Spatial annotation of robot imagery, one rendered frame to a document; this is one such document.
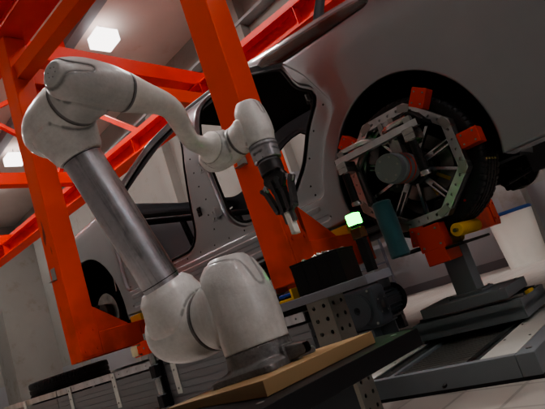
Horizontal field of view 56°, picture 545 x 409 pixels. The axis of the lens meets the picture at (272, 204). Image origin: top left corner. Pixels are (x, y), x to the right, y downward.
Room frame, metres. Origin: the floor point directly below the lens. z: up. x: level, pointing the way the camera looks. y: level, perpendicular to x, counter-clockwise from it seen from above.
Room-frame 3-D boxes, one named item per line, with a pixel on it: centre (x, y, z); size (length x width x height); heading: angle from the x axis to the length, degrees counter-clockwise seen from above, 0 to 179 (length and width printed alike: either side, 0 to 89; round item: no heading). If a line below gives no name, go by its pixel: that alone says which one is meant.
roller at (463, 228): (2.32, -0.78, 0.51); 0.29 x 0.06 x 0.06; 142
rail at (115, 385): (3.15, 0.96, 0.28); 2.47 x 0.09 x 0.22; 52
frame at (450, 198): (2.32, -0.63, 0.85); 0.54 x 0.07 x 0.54; 52
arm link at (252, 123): (1.54, -0.02, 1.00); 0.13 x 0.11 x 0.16; 53
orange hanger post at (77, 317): (3.53, 1.53, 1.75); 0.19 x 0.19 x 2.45; 52
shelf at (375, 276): (1.88, -0.09, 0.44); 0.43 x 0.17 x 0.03; 52
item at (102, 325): (3.81, 1.31, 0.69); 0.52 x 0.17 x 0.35; 142
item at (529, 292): (2.45, -0.73, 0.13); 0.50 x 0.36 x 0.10; 52
